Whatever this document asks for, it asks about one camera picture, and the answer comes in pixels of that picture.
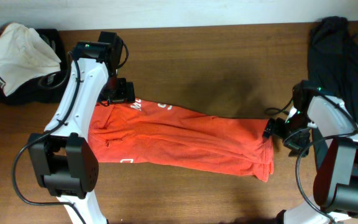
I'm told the orange t-shirt with white logo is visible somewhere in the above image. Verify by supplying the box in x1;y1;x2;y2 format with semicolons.
88;99;273;182

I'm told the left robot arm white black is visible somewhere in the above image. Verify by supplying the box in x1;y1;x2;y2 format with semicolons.
25;31;135;223

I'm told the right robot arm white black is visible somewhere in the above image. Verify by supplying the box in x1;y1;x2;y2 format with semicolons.
263;80;358;223

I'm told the black folded garment on left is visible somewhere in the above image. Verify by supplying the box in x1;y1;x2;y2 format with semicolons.
0;29;68;105

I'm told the black garment on right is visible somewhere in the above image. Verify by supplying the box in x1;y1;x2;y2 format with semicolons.
306;16;358;172

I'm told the white crumpled garment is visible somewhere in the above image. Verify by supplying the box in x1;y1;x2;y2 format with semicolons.
0;22;61;96

